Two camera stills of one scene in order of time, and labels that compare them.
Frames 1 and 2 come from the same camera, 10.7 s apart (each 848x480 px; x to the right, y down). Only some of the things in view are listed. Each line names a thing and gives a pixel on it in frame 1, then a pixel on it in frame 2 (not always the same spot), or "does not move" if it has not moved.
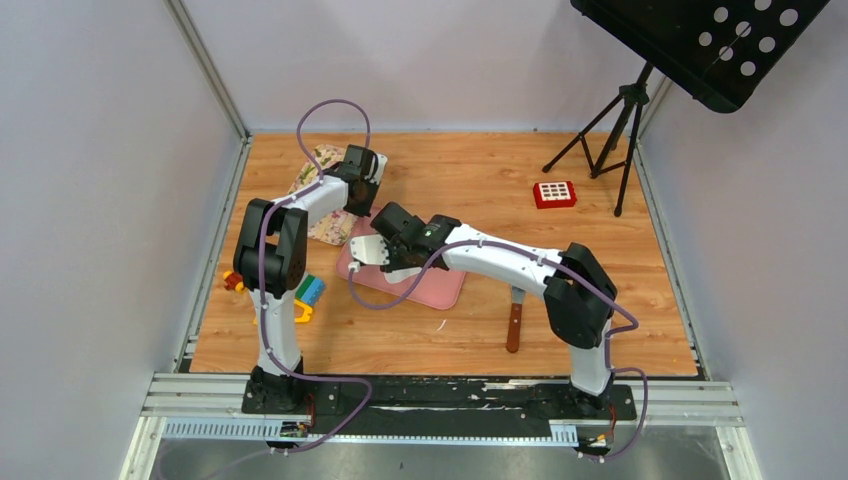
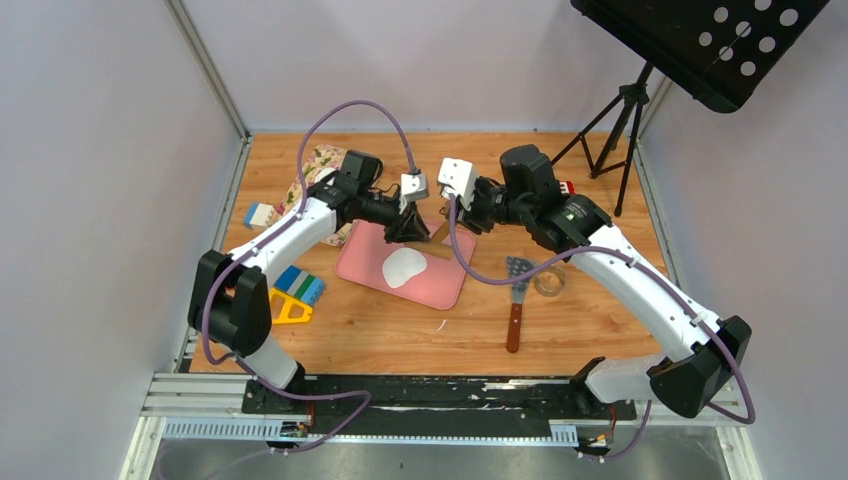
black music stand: x=716 y=52 does not move
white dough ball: x=399 y=275 does not move
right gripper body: x=398 y=258 -> x=489 y=206
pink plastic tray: x=440 y=287 does not move
